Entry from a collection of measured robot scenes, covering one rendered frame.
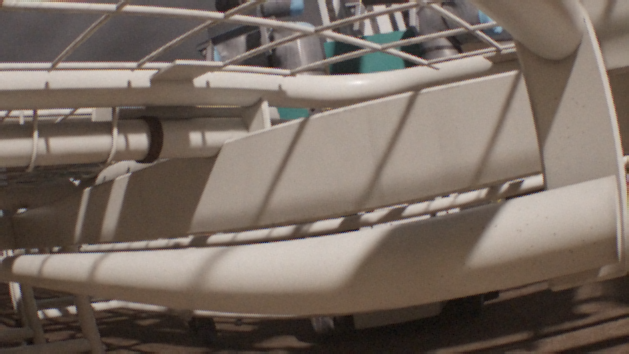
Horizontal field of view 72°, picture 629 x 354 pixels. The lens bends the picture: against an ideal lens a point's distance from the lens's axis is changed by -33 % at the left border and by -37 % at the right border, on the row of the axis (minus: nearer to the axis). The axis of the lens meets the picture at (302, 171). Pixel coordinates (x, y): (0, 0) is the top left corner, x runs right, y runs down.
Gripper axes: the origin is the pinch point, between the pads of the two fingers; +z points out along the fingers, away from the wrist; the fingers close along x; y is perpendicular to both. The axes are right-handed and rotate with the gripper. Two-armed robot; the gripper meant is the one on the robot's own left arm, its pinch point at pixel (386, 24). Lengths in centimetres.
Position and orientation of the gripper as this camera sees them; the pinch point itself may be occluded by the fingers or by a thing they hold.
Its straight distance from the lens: 128.8
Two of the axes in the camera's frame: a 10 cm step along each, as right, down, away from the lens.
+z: -1.5, 9.2, -3.6
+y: -4.8, -3.9, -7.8
